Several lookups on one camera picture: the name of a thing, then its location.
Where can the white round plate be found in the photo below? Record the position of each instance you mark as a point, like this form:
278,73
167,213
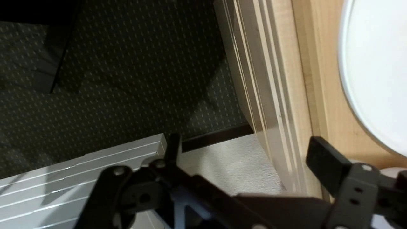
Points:
373,67

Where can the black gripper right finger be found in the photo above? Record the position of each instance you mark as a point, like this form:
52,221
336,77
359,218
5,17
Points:
360,189

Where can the light wooden nightstand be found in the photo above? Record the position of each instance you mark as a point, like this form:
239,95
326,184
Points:
284,61

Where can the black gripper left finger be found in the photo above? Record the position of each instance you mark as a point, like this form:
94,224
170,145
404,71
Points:
119,194

